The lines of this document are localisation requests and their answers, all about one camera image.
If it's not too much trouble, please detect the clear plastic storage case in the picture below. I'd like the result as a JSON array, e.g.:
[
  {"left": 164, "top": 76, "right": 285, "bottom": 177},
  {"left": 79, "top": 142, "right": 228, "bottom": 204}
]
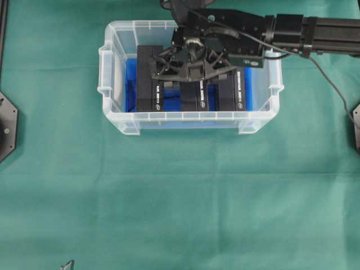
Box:
[{"left": 97, "top": 20, "right": 284, "bottom": 135}]

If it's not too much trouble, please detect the black realsense box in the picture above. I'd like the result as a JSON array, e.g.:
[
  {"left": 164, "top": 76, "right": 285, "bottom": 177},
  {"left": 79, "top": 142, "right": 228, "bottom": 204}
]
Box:
[
  {"left": 179, "top": 80, "right": 209, "bottom": 111},
  {"left": 136, "top": 45, "right": 164, "bottom": 113},
  {"left": 217, "top": 68, "right": 246, "bottom": 111}
]

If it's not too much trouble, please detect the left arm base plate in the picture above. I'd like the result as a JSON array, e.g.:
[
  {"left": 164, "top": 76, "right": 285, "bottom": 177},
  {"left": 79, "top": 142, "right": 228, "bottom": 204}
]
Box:
[{"left": 0, "top": 92, "right": 18, "bottom": 162}]

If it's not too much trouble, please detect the blue liner sheet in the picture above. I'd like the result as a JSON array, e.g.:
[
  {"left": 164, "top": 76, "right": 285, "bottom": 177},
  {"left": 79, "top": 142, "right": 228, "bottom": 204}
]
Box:
[{"left": 125, "top": 58, "right": 253, "bottom": 113}]

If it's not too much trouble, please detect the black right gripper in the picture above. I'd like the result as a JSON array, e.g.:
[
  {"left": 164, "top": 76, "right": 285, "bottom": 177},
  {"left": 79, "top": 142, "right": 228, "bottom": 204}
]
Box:
[{"left": 150, "top": 9, "right": 267, "bottom": 89}]

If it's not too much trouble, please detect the small metal bracket bottom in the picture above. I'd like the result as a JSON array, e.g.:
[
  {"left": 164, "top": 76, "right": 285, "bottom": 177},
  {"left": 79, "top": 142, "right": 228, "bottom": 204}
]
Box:
[{"left": 59, "top": 260, "right": 75, "bottom": 270}]

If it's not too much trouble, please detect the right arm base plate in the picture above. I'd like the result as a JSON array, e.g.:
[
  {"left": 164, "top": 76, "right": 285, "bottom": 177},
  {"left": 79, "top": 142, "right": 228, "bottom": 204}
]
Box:
[{"left": 353, "top": 104, "right": 360, "bottom": 152}]

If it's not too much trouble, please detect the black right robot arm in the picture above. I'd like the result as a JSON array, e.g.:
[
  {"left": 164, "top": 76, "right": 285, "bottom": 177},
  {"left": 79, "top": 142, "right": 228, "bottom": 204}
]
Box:
[{"left": 149, "top": 6, "right": 359, "bottom": 83}]

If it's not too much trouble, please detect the black frame rail left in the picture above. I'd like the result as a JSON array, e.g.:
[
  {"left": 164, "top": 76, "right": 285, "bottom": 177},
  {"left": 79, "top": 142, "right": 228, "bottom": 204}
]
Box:
[{"left": 0, "top": 0, "right": 10, "bottom": 68}]

